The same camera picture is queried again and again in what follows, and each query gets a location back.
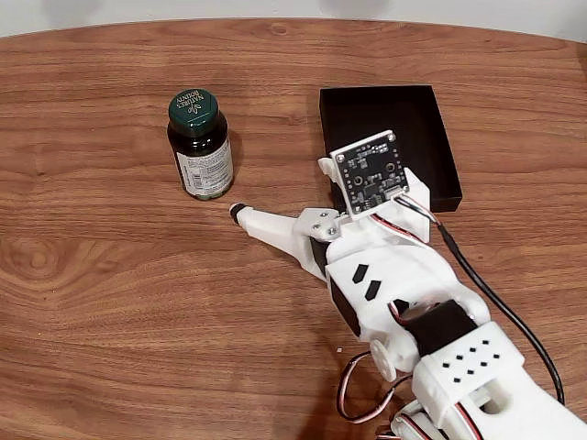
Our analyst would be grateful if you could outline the dark green pill bottle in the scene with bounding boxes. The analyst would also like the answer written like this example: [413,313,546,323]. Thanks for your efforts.
[166,88,236,202]

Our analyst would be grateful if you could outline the black shallow box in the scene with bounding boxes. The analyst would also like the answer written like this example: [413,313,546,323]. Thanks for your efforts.
[318,84,464,215]

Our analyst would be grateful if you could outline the red white black servo cable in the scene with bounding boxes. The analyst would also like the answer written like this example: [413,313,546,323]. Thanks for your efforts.
[337,350,414,421]
[369,213,416,239]

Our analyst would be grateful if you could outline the camera board on white mount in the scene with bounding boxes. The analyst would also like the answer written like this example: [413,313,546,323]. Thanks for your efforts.
[327,129,433,244]

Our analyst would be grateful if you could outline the black camera cable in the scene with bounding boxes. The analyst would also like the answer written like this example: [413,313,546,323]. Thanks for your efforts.
[396,194,566,405]

